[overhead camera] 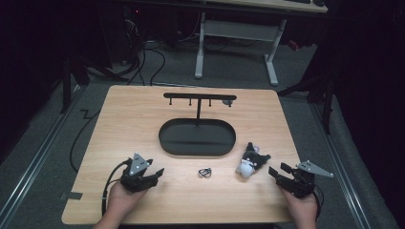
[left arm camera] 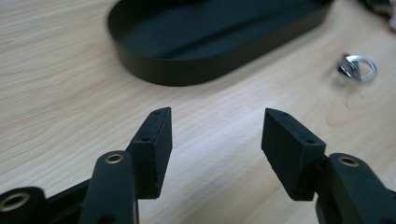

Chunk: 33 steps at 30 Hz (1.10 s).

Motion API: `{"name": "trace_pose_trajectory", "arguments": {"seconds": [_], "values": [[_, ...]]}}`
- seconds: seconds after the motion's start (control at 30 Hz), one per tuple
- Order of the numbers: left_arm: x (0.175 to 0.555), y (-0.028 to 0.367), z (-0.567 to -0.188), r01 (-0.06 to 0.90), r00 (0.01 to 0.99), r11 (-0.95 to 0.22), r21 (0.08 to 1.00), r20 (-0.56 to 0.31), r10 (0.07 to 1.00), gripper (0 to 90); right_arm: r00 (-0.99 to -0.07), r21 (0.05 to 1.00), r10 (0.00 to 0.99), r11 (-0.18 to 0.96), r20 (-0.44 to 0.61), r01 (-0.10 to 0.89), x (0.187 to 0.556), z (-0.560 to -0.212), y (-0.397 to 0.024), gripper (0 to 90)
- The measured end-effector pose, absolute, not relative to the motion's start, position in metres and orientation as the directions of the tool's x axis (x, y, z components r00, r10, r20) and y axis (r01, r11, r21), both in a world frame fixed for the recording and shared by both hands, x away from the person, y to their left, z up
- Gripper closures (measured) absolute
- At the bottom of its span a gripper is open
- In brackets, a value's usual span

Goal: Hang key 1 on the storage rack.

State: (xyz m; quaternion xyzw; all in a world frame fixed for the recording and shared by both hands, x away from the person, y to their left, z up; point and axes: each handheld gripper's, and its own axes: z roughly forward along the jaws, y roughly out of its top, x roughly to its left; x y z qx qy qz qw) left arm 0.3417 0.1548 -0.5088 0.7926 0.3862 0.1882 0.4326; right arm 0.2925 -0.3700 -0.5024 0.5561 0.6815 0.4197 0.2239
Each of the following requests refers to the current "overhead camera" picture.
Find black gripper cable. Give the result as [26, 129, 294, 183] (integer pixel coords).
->
[312, 186, 325, 221]
[100, 159, 132, 218]

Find metal floor rail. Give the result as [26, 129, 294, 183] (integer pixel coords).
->
[309, 101, 373, 229]
[0, 84, 84, 227]

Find black metal stand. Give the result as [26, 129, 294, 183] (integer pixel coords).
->
[277, 68, 336, 135]
[59, 53, 130, 115]

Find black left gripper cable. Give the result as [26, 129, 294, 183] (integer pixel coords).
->
[100, 159, 132, 218]

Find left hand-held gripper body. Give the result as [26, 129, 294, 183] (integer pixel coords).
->
[119, 153, 160, 194]

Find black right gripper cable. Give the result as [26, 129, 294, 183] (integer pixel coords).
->
[312, 186, 325, 221]

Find bundle of black cables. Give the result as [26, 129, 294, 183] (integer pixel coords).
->
[122, 18, 167, 87]

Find black key rack with tray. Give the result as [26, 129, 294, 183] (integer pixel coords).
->
[158, 92, 239, 158]

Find black and white plush keychain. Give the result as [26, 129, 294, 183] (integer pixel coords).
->
[235, 141, 272, 179]

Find person's left hand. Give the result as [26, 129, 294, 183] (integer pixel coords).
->
[103, 180, 148, 225]

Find person's right hand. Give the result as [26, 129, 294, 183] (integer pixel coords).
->
[278, 186, 320, 229]

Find white-legged desk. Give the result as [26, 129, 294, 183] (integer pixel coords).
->
[193, 0, 330, 87]

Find black floor cable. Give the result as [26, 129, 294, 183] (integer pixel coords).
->
[69, 109, 102, 174]

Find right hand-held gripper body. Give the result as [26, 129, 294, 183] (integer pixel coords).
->
[275, 159, 335, 199]

